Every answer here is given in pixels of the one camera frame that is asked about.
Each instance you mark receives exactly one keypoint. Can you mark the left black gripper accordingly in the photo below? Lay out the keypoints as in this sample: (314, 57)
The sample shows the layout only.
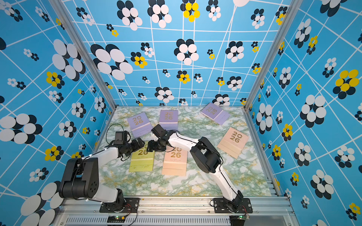
(141, 144)

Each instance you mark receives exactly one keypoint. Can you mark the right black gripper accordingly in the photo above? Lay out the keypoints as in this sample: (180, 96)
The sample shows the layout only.
(152, 148)

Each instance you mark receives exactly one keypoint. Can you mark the green calendar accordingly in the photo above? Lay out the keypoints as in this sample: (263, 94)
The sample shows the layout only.
(142, 161)

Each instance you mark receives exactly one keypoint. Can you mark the pink calendar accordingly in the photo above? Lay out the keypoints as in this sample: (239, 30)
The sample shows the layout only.
(233, 142)
(175, 162)

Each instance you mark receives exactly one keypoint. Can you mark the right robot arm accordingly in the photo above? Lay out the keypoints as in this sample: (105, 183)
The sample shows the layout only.
(206, 157)

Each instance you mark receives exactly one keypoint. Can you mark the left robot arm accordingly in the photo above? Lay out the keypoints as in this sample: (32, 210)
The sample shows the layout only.
(81, 176)

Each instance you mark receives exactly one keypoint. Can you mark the purple calendar far left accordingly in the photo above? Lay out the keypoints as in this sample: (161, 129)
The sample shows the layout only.
(139, 124)

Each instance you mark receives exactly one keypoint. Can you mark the purple calendar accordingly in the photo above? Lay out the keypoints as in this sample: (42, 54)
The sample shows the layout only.
(215, 113)
(139, 124)
(169, 119)

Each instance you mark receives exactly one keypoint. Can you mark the purple calendar middle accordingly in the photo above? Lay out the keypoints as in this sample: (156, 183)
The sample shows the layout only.
(169, 119)

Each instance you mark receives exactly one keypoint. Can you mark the purple calendar far right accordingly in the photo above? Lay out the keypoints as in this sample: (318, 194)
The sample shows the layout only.
(215, 113)

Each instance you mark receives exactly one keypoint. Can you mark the left circuit board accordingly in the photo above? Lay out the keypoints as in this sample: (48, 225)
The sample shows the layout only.
(116, 219)

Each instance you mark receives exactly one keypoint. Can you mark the circuit board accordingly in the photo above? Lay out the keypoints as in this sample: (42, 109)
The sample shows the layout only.
(239, 220)
(116, 219)

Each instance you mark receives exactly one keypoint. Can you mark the right circuit board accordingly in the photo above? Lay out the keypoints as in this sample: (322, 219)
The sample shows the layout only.
(239, 220)

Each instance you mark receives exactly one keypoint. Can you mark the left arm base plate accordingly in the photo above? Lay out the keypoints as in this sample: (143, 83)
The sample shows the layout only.
(127, 205)

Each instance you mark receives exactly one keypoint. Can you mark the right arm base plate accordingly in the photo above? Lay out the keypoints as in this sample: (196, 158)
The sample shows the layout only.
(237, 206)

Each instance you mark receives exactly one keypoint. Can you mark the aluminium front rail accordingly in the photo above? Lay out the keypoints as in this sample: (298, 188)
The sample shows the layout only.
(179, 211)

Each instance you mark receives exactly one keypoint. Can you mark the left aluminium corner post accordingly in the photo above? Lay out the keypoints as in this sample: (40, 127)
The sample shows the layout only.
(60, 10)

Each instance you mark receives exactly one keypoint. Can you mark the aluminium corner post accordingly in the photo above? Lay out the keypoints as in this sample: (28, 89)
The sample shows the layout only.
(284, 28)
(60, 10)

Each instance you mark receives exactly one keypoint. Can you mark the right aluminium corner post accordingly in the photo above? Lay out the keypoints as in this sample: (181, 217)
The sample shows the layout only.
(284, 28)

